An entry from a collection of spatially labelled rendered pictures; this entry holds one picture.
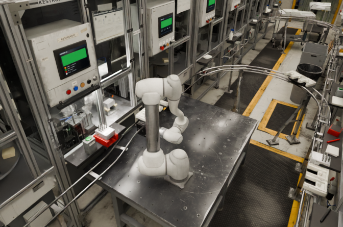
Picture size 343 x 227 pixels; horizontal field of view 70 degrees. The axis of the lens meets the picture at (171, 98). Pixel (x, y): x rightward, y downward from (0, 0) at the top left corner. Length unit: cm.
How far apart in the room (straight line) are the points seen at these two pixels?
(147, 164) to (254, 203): 141
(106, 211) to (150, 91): 152
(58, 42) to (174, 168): 117
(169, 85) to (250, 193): 173
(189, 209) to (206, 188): 23
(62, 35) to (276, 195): 257
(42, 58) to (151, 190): 121
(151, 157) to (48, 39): 104
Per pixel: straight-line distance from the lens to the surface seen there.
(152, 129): 179
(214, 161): 226
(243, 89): 475
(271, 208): 294
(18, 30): 158
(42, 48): 165
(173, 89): 169
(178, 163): 189
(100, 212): 281
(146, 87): 168
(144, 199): 199
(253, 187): 304
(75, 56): 176
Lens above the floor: 230
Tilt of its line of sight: 32 degrees down
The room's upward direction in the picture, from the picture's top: 1 degrees clockwise
